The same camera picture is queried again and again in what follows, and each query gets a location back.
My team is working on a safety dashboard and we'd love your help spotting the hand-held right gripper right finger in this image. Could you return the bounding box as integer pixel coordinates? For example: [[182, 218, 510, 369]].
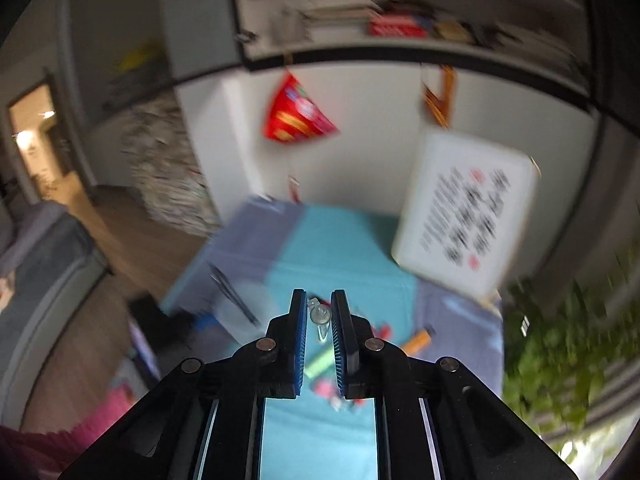
[[331, 289, 578, 480]]

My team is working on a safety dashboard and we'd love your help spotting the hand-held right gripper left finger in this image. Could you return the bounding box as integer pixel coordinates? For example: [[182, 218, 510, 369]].
[[59, 288, 307, 480]]

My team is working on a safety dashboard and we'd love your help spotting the clear colourless pen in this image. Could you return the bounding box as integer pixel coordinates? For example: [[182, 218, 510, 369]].
[[307, 297, 333, 343]]

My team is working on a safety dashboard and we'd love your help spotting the orange pen with black tip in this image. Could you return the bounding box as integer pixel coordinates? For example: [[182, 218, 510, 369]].
[[400, 327, 435, 356]]

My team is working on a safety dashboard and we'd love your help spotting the green highlighter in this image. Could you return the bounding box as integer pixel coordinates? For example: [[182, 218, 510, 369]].
[[306, 347, 337, 378]]

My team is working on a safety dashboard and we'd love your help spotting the pink and green eraser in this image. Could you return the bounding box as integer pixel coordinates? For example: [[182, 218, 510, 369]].
[[310, 380, 346, 408]]

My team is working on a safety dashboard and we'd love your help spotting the dark object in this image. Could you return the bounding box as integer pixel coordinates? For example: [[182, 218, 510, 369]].
[[127, 295, 201, 356]]

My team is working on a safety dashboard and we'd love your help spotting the white calligraphy board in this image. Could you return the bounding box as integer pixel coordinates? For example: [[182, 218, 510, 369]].
[[391, 127, 542, 298]]

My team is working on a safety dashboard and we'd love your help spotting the white bookshelf cabinet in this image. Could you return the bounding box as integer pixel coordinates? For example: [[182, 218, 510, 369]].
[[170, 0, 606, 281]]

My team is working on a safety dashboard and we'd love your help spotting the pink cloth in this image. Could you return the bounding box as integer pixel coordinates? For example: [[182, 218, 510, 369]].
[[50, 387, 138, 456]]

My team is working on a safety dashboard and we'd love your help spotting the tall stack of papers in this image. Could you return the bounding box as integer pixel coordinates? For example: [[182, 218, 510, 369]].
[[120, 95, 221, 238]]

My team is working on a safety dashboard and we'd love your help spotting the green potted plant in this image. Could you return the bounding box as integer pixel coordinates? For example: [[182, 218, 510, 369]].
[[502, 260, 640, 441]]

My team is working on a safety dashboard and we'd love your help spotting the red pyramid ornament with tassel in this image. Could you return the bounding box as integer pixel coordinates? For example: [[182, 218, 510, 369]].
[[263, 72, 341, 203]]

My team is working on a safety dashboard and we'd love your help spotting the gold medal with striped ribbon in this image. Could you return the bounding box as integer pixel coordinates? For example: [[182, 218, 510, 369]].
[[420, 65, 458, 128]]

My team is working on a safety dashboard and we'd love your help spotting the grey sofa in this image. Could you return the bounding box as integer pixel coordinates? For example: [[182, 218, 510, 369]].
[[0, 200, 108, 431]]

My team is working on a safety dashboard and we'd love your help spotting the pile of shelf books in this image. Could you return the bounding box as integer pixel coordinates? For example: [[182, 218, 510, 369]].
[[305, 0, 481, 38]]

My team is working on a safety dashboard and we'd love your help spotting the yellow object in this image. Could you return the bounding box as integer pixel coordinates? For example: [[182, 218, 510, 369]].
[[117, 42, 161, 73]]

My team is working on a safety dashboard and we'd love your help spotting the wooden door frame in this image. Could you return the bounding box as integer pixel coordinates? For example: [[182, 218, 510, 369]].
[[6, 80, 78, 207]]

